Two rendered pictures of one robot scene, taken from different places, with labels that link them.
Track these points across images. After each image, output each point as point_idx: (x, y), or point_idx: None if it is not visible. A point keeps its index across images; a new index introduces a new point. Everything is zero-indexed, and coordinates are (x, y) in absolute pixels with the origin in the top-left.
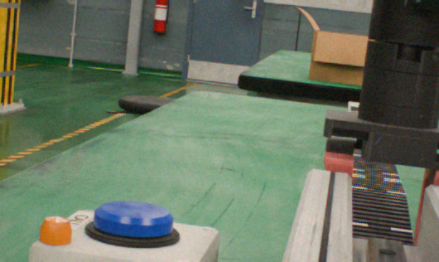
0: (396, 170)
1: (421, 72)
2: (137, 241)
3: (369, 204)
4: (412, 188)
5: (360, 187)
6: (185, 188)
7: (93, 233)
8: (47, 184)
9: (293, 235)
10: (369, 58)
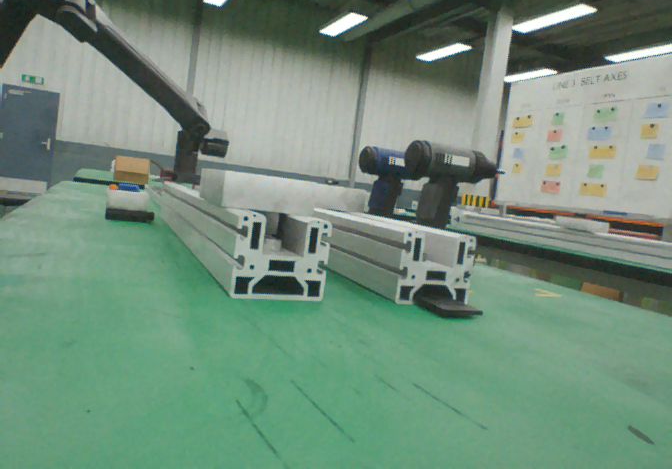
0: None
1: (191, 158)
2: (132, 190)
3: None
4: None
5: None
6: (103, 202)
7: (120, 189)
8: (53, 199)
9: (172, 185)
10: (176, 154)
